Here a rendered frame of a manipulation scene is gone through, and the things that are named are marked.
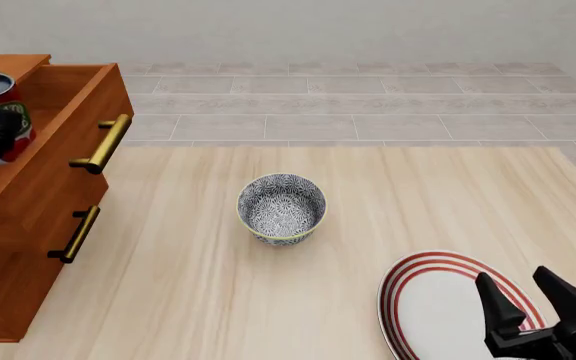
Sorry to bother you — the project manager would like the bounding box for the brass drawer handle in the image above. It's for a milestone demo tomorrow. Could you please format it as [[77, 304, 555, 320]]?
[[47, 204, 102, 265], [68, 113, 134, 176]]

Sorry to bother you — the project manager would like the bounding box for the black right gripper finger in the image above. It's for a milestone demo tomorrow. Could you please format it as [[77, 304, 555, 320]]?
[[532, 265, 576, 328], [474, 271, 528, 334]]

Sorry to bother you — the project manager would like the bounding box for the wooden cabinet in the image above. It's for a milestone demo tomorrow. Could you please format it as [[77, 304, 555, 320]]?
[[0, 54, 135, 344]]

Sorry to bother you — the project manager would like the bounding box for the blue white patterned bowl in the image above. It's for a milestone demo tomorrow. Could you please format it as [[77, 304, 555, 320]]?
[[236, 171, 329, 248]]

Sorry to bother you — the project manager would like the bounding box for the wooden cabinet drawer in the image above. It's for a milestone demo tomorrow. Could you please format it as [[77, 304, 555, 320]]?
[[0, 175, 111, 270], [0, 62, 135, 198]]

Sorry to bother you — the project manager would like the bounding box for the white plate with red rings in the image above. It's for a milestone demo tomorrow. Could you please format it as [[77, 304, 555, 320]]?
[[376, 249, 550, 360]]

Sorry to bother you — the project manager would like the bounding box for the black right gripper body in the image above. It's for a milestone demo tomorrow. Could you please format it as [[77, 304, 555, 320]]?
[[484, 317, 576, 360]]

